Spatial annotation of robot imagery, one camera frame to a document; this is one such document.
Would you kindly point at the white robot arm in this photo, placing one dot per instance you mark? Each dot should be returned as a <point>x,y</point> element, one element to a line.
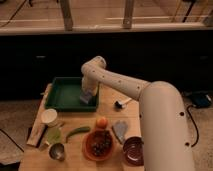
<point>164,123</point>

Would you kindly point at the white handled black brush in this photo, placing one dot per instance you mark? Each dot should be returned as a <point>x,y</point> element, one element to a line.
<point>122,104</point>

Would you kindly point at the white cup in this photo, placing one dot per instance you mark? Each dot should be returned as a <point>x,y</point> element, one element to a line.
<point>49,117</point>

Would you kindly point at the orange fruit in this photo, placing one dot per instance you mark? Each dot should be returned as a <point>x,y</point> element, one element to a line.
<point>102,122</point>

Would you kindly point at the wooden block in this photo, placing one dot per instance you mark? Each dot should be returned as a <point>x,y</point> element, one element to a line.
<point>35,135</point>

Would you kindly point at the dark blue object on floor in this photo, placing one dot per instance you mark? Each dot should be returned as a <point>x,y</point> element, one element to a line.
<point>201,100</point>

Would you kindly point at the dark purple bowl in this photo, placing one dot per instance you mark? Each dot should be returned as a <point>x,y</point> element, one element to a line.
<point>133,151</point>

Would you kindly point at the light green object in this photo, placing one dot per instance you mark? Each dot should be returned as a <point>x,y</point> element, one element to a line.
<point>53,136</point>

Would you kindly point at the green plastic tray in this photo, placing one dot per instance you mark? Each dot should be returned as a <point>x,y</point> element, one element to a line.
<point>64,96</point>

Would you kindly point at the orange bowl with grapes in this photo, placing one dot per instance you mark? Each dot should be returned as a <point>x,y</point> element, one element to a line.
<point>98,145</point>

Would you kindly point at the blue sponge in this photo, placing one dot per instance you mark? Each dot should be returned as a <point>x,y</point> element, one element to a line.
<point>85,98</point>

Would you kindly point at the small metal cup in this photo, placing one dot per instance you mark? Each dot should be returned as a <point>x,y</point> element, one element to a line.
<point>57,152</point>

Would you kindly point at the grey blue cloth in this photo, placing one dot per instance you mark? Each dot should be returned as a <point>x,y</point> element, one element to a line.
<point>119,129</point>

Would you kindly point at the green chili pepper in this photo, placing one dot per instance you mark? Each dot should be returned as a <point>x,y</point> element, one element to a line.
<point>83,129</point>

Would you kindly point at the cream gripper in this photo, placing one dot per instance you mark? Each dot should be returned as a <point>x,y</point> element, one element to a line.
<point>91,88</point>

